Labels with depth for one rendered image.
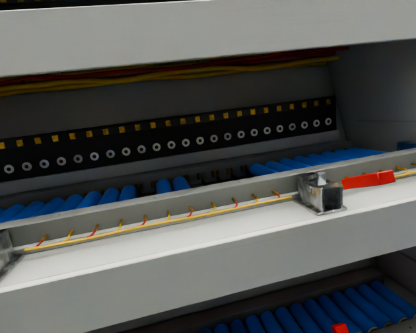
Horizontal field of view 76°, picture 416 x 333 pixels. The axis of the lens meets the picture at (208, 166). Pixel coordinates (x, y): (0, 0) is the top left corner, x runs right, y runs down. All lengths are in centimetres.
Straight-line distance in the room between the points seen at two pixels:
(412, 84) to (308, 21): 18
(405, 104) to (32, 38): 41
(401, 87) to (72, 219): 40
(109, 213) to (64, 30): 15
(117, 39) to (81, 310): 20
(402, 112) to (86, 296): 40
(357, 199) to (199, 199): 14
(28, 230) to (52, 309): 7
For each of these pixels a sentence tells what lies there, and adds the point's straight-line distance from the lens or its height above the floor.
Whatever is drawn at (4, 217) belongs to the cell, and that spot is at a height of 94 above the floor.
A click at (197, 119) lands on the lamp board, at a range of 38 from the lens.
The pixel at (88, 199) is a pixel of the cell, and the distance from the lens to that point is 31.
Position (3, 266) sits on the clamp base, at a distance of 26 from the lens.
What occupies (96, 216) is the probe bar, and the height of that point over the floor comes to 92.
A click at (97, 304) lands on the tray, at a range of 22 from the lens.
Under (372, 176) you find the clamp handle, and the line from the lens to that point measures 20.
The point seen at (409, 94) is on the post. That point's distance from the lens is 42.
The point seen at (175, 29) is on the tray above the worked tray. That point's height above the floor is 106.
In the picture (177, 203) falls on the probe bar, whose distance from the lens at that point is 25.
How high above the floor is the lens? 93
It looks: 6 degrees up
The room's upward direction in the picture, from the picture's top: 11 degrees counter-clockwise
